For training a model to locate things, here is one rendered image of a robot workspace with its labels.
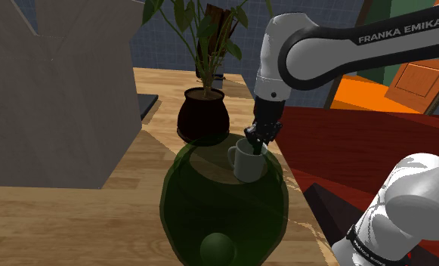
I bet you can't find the green translucent round vase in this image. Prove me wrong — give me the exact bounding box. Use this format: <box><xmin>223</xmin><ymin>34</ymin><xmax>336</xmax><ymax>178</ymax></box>
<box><xmin>159</xmin><ymin>135</ymin><xmax>290</xmax><ymax>266</ymax></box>

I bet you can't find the white mug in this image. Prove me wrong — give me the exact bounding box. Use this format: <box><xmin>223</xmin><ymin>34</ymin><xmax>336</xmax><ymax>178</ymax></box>
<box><xmin>227</xmin><ymin>138</ymin><xmax>270</xmax><ymax>184</ymax></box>

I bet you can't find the potted plant in dark pot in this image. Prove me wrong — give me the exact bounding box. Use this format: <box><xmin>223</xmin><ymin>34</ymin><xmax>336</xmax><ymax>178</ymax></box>
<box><xmin>141</xmin><ymin>0</ymin><xmax>275</xmax><ymax>147</ymax></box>

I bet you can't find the brown wooden block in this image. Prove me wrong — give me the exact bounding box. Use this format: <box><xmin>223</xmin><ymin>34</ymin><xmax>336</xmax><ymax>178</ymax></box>
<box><xmin>195</xmin><ymin>3</ymin><xmax>237</xmax><ymax>80</ymax></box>

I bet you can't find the black flat slab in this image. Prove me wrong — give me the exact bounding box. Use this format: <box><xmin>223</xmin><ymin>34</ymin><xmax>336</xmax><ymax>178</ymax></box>
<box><xmin>136</xmin><ymin>93</ymin><xmax>159</xmax><ymax>122</ymax></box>

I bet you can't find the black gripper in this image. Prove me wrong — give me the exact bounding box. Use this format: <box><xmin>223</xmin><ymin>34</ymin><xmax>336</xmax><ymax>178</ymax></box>
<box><xmin>243</xmin><ymin>97</ymin><xmax>284</xmax><ymax>156</ymax></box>

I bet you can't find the orange panelled door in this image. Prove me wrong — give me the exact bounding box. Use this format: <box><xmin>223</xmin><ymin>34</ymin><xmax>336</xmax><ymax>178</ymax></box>
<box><xmin>384</xmin><ymin>57</ymin><xmax>439</xmax><ymax>116</ymax></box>

